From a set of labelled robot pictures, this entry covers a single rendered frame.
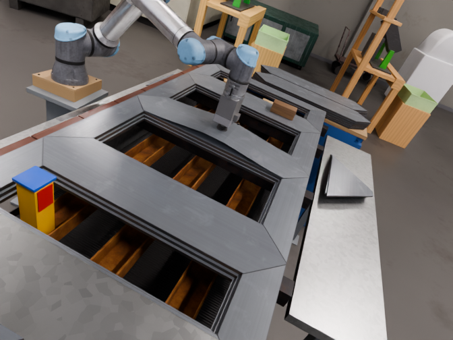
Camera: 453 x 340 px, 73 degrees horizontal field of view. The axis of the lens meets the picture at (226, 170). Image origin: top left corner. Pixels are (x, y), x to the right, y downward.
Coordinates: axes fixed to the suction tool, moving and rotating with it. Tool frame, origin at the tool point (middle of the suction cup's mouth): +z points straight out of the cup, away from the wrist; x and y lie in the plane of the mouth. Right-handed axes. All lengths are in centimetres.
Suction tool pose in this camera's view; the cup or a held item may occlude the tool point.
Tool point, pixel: (220, 131)
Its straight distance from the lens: 116.6
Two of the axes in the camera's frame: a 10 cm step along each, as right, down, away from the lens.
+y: 3.6, -4.6, 8.1
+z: -3.0, 7.7, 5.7
